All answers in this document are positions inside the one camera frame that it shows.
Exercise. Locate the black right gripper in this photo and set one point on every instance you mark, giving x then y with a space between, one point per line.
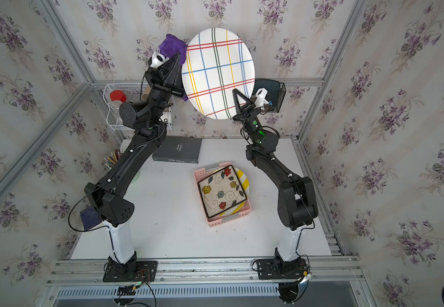
247 113

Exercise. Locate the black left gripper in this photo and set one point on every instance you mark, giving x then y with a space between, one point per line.
169 84

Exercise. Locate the round plaid plate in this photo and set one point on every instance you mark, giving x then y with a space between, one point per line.
217 62

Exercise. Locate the square floral plate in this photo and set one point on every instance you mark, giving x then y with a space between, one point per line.
220 191

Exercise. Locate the purple cloth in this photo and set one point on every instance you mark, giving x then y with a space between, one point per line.
171 46

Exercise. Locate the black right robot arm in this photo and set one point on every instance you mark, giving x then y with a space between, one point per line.
297 205

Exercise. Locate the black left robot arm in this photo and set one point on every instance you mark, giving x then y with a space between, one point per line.
109 202

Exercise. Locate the teal plate in holder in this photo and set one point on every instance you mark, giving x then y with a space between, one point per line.
272 86

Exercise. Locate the yellow striped round plate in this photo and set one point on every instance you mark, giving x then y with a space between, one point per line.
246 187

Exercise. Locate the red lidded jar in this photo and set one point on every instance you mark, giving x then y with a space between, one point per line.
118 95

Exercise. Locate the dark grey book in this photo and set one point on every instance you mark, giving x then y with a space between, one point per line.
178 149

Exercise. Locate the pink plastic basket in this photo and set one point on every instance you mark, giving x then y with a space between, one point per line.
212 223

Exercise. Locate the green pencil cup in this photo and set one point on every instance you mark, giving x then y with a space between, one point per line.
114 159

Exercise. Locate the dark blue notebook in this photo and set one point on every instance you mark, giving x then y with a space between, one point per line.
90 218

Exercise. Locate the small circuit board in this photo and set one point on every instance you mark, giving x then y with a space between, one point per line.
129 290

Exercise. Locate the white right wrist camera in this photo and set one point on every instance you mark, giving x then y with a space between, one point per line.
263 98

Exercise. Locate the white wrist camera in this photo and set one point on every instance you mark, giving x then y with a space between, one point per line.
263 98
157 60

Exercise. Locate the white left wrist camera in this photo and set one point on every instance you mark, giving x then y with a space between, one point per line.
157 60

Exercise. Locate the black mesh wall holder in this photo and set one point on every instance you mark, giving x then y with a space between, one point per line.
275 108

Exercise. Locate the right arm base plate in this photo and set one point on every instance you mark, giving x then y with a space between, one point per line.
274 269

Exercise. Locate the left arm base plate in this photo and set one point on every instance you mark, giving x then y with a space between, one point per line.
130 272

